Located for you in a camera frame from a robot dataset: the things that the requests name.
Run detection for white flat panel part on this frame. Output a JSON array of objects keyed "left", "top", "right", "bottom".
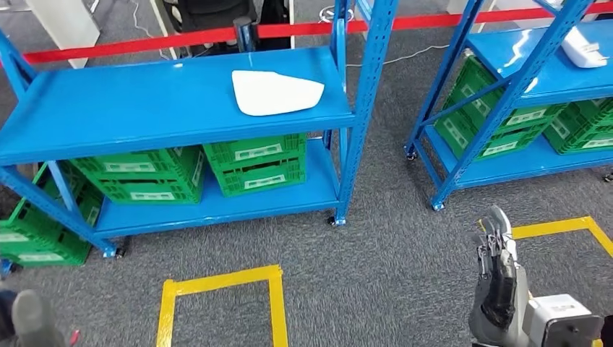
[{"left": 231, "top": 69, "right": 325, "bottom": 117}]

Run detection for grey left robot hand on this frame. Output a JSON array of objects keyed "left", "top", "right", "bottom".
[{"left": 0, "top": 289, "right": 66, "bottom": 347}]

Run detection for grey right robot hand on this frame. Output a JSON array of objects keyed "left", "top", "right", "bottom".
[{"left": 468, "top": 205, "right": 530, "bottom": 347}]

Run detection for white floor cable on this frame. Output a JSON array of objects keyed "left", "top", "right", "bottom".
[
  {"left": 347, "top": 44, "right": 451, "bottom": 68},
  {"left": 128, "top": 0, "right": 168, "bottom": 61}
]

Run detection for black stanchion post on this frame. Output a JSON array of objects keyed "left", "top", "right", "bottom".
[{"left": 233, "top": 17, "right": 260, "bottom": 53}]

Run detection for black mesh office chair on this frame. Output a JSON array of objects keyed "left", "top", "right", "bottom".
[{"left": 163, "top": 0, "right": 260, "bottom": 56}]

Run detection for blue metal shelf rack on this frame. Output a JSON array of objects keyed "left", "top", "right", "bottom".
[
  {"left": 0, "top": 0, "right": 400, "bottom": 279},
  {"left": 404, "top": 0, "right": 613, "bottom": 212}
]

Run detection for green plastic crate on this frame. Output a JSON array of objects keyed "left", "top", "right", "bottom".
[
  {"left": 433, "top": 111, "right": 549, "bottom": 161},
  {"left": 543, "top": 98, "right": 613, "bottom": 155},
  {"left": 93, "top": 170, "right": 206, "bottom": 205},
  {"left": 70, "top": 145, "right": 207, "bottom": 185},
  {"left": 442, "top": 55, "right": 568, "bottom": 137},
  {"left": 213, "top": 158, "right": 307, "bottom": 198},
  {"left": 203, "top": 133, "right": 307, "bottom": 166},
  {"left": 0, "top": 163, "right": 104, "bottom": 245},
  {"left": 0, "top": 229, "right": 92, "bottom": 267}
]

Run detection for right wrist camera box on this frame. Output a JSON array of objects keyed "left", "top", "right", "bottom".
[{"left": 522, "top": 293, "right": 605, "bottom": 347}]

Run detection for white moulded plastic part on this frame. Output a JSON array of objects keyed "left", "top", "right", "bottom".
[{"left": 560, "top": 26, "right": 609, "bottom": 69}]

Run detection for yellow floor tape square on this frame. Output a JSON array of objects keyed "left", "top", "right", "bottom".
[
  {"left": 155, "top": 265, "right": 288, "bottom": 347},
  {"left": 511, "top": 216, "right": 613, "bottom": 260}
]

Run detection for red barrier belt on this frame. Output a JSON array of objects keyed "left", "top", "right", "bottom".
[{"left": 21, "top": 2, "right": 613, "bottom": 66}]

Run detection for black round stool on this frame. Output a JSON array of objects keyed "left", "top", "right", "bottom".
[{"left": 318, "top": 4, "right": 356, "bottom": 25}]

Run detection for black bag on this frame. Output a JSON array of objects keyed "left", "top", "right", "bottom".
[{"left": 258, "top": 0, "right": 291, "bottom": 51}]

